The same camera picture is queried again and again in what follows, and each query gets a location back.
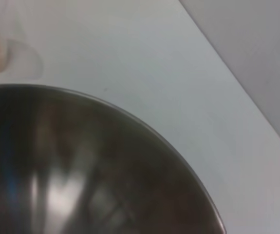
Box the stainless steel mixing bowl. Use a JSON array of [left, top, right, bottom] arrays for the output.
[[0, 83, 228, 234]]

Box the clear plastic measuring cup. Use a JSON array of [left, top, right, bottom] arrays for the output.
[[0, 0, 44, 80]]

